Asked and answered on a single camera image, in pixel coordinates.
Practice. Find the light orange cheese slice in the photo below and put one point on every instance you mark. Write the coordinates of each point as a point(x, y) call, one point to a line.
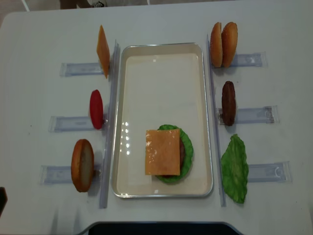
point(162, 154)

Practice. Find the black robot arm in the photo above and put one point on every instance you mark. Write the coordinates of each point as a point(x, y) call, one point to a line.
point(3, 199)

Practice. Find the brown meat patty on tray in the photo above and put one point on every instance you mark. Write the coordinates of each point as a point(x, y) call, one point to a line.
point(182, 152)

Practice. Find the green lettuce leaf on tray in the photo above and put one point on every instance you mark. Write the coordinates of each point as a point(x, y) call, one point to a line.
point(187, 163)

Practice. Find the red tomato slice standing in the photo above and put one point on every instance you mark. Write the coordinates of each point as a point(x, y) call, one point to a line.
point(96, 109)

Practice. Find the brown meat patty standing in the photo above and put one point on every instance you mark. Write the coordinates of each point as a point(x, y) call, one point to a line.
point(228, 103)

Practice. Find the dark orange cheese slice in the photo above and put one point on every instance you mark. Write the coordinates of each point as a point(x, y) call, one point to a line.
point(103, 51)

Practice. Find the green lettuce leaf standing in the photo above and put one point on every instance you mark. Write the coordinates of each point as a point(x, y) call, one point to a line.
point(235, 170)

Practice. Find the clear holder for tomato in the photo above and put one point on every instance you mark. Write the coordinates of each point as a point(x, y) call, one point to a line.
point(70, 124)

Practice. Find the clear holder for cheese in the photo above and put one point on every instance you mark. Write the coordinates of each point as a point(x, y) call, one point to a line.
point(78, 69)

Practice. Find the clear holder for lettuce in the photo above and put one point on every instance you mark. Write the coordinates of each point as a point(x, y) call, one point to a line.
point(275, 172)

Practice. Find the cream rectangular metal tray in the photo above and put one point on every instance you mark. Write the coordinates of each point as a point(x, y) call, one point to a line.
point(157, 85)

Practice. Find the bun half standing left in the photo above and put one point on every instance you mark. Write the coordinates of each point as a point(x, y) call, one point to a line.
point(82, 165)

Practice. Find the left sesame bun half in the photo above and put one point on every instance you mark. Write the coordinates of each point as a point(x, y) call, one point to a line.
point(216, 49)

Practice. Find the sesame bun half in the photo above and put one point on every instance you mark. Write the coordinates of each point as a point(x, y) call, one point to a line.
point(216, 49)
point(229, 43)

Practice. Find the clear holder for patty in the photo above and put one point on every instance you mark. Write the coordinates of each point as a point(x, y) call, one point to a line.
point(266, 114)

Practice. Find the right sesame bun half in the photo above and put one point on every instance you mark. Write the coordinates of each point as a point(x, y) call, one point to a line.
point(229, 43)

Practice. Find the clear holder for sesame buns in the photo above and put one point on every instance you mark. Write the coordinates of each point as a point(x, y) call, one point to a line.
point(256, 59)

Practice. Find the dark base at table edge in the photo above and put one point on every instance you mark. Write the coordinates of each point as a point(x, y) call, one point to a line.
point(161, 228)

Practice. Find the clear holder for bun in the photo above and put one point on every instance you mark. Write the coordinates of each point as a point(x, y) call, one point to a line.
point(51, 175)

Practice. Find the right clear acrylic rail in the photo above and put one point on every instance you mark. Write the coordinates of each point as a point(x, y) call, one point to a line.
point(215, 126)

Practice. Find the clear acrylic rail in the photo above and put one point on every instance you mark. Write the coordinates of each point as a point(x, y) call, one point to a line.
point(215, 126)
point(106, 165)

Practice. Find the left clear acrylic rail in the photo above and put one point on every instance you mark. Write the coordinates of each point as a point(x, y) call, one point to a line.
point(106, 165)

